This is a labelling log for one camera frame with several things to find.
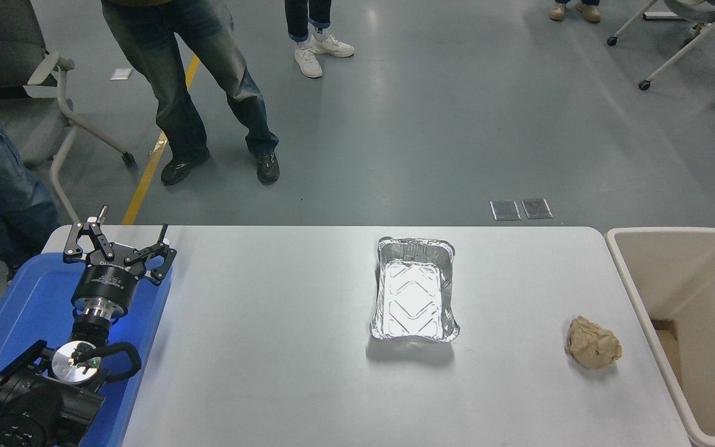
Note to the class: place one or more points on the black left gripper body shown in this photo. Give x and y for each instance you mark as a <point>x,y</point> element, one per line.
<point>106,282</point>

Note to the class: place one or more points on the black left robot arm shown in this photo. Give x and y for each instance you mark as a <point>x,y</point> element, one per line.
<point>35,403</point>

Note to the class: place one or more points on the blue plastic tray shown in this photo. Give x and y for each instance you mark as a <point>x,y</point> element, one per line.
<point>16,310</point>

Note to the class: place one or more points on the grey office chair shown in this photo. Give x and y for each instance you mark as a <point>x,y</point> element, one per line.
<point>16,118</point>

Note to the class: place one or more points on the standing person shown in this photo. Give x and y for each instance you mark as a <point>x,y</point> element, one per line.
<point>177,93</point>

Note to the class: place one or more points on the small white floor plate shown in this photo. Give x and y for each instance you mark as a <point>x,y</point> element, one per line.
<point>120,73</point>

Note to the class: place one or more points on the silver foil tray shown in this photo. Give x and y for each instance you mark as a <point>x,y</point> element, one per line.
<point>414,298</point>

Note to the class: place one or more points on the person with white shoes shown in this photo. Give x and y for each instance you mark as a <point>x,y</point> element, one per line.
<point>308,25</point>

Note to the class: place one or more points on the metal floor plate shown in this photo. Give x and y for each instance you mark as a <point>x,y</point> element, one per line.
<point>505,210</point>
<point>537,208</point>

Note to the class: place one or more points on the crumpled tan paper ball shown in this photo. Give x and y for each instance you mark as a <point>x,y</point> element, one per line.
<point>593,344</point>

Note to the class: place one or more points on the person with tan shoes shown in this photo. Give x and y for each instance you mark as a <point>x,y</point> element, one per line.
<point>587,11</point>

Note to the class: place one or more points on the large pale bin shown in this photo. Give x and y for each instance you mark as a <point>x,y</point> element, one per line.
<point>674,273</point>

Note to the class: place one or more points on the white floor bar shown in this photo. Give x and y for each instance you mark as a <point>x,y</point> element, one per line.
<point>661,16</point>

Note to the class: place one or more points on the white-framed wheeled chair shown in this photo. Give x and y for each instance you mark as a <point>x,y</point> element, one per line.
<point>692,43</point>

